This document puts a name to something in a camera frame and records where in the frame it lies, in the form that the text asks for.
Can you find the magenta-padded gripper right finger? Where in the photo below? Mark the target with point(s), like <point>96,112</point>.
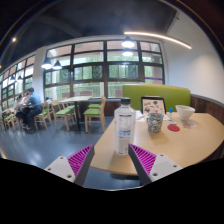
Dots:
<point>160,166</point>

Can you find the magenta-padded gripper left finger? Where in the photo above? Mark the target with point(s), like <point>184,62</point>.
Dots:
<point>63,166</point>

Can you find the clear plastic water bottle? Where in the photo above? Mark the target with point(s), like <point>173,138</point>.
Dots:
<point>124,126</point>

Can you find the flat round red coaster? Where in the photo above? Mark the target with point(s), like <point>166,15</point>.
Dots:
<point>173,128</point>

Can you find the small blue-capped bottle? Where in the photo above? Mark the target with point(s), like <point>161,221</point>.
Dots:
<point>170,112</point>

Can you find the white ceramic bowl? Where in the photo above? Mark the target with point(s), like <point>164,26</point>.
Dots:
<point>185,112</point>

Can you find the black framed picture stand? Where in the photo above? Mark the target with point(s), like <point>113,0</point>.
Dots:
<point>153,106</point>

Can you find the wooden chairs with green seats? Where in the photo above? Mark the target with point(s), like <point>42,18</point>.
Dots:
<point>93,113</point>

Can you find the wooden dining table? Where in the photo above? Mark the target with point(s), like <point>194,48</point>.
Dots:
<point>76,99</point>

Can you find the person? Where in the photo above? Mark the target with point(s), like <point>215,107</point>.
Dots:
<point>33,105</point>
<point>18,106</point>

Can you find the green upholstered bench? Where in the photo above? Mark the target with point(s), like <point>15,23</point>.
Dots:
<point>156,90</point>

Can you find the hanging pendant lamps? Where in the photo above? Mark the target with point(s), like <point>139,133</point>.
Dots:
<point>128,43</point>

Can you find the long curved ceiling light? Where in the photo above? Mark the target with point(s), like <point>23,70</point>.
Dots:
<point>160,36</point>

